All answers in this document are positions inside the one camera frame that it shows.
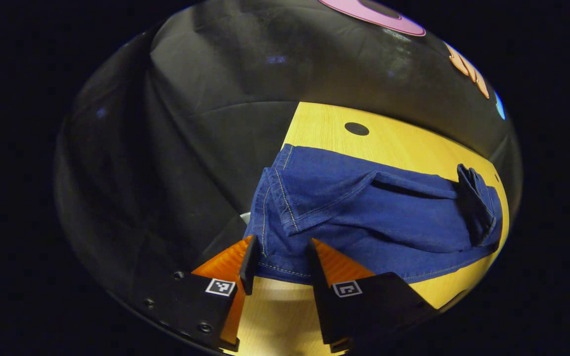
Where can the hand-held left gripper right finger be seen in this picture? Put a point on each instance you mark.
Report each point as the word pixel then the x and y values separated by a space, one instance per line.
pixel 318 287

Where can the blue denim jeans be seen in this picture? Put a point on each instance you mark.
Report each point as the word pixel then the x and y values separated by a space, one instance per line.
pixel 364 212

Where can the black backdrop cloth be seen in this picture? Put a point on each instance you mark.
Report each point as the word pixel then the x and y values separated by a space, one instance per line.
pixel 191 123

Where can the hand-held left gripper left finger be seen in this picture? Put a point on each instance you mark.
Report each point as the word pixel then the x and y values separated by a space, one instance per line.
pixel 249 267

